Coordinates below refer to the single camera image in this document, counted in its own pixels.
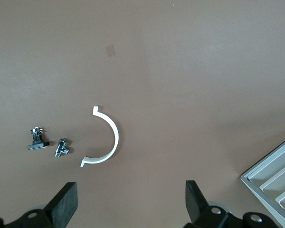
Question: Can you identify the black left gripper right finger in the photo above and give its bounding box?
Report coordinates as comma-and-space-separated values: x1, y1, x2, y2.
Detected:
183, 180, 283, 228

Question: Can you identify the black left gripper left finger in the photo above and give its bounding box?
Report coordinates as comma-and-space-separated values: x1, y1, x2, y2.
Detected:
0, 181, 79, 228

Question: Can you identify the metal valve fitting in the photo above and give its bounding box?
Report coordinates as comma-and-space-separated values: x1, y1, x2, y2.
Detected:
54, 138, 71, 158

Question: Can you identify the translucent tape patch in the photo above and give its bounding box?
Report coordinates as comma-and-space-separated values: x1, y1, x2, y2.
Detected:
105, 44, 116, 57

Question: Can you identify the black micro switch component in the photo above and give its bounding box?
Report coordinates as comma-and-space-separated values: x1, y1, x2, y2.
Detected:
27, 127, 50, 151

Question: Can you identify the white half-ring clamp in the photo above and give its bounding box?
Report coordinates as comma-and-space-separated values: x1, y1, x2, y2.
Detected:
80, 105, 120, 168

